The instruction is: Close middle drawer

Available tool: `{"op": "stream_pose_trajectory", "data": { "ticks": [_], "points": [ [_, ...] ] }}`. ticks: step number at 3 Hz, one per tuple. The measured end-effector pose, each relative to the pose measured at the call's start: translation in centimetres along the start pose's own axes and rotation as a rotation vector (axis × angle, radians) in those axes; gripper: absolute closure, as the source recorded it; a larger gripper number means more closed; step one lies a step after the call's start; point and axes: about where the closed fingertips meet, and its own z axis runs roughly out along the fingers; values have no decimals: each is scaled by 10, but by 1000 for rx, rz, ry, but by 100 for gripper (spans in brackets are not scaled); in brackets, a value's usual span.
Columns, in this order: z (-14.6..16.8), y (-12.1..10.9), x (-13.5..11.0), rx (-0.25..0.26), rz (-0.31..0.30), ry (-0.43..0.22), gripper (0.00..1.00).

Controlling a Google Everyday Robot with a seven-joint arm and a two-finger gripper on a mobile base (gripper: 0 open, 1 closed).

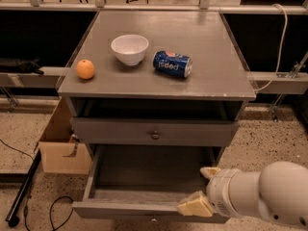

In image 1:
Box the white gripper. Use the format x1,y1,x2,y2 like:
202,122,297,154
177,167,260,218

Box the grey drawer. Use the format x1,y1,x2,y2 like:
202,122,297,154
71,117,239,147
73,145,227,223

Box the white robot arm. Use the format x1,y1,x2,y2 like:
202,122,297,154
177,162,308,231

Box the grey wooden drawer cabinet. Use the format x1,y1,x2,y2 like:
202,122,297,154
57,10,257,166

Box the grey top drawer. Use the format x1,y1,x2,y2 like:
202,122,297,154
71,117,239,147

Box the blue pepsi can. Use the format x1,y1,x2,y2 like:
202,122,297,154
153,51,193,78

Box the cardboard box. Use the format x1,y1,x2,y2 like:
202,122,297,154
38,98,92,174

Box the white ceramic bowl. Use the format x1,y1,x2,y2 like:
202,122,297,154
111,35,149,66

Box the orange fruit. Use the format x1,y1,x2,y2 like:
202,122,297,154
76,60,95,80

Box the black bar on floor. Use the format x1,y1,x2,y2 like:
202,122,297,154
6,151,41,228

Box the black object on ledge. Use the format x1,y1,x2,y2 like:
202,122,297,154
0,58,44,75

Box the black floor cable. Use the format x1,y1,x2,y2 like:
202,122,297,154
0,138,75,231

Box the white cable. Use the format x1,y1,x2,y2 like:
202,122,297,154
253,3,289,93

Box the metal railing frame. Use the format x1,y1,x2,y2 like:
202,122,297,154
0,0,308,16

